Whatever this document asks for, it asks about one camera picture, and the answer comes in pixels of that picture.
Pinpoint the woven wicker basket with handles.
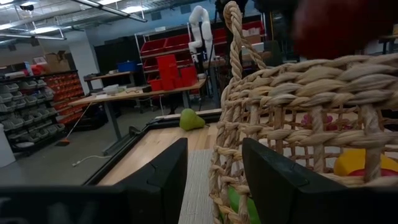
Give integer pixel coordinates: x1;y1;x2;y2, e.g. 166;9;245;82
208;0;398;224

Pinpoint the long ceiling light fixture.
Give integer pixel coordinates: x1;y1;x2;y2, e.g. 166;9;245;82
70;0;149;23

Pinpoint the broom with red head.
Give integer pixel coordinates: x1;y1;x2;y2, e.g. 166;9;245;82
55;101;93;147

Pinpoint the green apple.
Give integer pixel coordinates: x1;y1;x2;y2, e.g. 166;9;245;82
219;185;262;224

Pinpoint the small red storage bin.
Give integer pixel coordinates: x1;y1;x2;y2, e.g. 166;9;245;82
149;78;163;92
160;77;175;91

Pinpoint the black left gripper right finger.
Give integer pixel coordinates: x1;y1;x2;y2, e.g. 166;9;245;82
241;138;315;224

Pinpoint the wooden workbench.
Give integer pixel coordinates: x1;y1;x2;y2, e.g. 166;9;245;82
83;70;137;94

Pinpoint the open cardboard box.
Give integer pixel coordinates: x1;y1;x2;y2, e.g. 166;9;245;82
44;50;72;73

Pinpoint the purple grape bunch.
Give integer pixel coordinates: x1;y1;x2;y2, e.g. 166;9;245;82
300;113;354;131

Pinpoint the ceiling light tube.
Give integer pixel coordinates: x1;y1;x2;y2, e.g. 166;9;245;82
0;32;68;40

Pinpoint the black aluminium table frame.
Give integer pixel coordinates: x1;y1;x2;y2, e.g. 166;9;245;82
83;108;223;187

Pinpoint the brown cardboard box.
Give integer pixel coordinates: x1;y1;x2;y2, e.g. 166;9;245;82
241;27;262;44

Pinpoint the white power cable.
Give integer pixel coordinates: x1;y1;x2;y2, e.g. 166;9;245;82
72;154;113;167

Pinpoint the medium red storage bin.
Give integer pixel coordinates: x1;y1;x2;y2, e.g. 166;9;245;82
179;65;198;86

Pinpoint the red plastic tub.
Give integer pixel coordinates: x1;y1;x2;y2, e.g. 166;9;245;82
30;63;45;77

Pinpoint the tall red storage bin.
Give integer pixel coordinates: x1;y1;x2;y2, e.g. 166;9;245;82
156;54;180;78

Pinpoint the green pear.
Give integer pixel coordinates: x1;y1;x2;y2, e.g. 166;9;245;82
178;108;206;132

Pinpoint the long wooden table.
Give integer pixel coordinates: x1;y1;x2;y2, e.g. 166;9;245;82
67;78;208;156

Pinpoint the large red storage bin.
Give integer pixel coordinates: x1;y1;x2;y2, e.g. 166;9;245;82
140;38;168;56
164;33;191;52

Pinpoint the red shelf bin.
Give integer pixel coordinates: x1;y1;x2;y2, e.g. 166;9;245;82
212;27;228;44

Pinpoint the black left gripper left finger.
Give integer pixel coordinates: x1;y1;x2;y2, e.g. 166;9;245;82
116;138;189;224

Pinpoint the dark red pomegranate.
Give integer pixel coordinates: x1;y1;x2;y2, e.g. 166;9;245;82
292;0;398;60

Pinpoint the clear plastic container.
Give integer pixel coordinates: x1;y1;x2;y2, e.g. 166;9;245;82
102;83;121;96

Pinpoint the blue storage bin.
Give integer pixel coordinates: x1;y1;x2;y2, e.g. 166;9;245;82
116;60;140;73

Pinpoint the rack of small red bins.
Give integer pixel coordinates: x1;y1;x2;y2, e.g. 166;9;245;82
43;73;86;125

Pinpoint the black table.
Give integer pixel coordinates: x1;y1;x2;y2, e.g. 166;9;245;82
377;34;398;55

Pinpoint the rack of grey bins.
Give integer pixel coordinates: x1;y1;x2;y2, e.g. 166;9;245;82
0;70;67;156

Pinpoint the yellow bell pepper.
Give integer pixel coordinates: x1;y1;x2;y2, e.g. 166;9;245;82
333;148;398;177

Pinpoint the grey woven placemat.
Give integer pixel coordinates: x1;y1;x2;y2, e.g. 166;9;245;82
178;149;220;224

